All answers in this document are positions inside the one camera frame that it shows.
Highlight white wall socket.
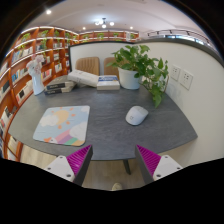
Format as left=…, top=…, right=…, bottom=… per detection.
left=169, top=64, right=182, bottom=82
left=179, top=69, right=195, bottom=91

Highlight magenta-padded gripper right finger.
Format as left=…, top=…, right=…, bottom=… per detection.
left=134, top=144, right=184, bottom=186

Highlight black track light rail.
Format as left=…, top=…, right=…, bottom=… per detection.
left=146, top=29, right=212, bottom=45

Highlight white computer mouse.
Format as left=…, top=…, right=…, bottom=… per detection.
left=125, top=105, right=150, bottom=127

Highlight green plant in white pot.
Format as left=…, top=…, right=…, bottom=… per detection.
left=106, top=44, right=170, bottom=109

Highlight dark table leg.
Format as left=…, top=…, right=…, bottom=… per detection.
left=122, top=159, right=132, bottom=176

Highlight pastel sun print mouse pad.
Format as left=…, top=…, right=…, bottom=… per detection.
left=32, top=105, right=91, bottom=147

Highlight large white book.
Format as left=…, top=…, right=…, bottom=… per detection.
left=67, top=69, right=100, bottom=89

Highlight ceiling chandelier light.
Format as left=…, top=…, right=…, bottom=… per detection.
left=94, top=17, right=116, bottom=30

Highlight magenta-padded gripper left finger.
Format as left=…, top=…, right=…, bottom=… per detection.
left=43, top=144, right=94, bottom=187

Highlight orange wooden shelf unit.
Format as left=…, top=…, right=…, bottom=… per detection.
left=0, top=25, right=140, bottom=161

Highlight tan ribbed chair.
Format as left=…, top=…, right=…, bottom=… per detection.
left=74, top=56, right=101, bottom=77
left=102, top=56, right=121, bottom=77

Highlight recessed ceiling lights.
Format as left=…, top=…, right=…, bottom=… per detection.
left=44, top=9, right=134, bottom=32

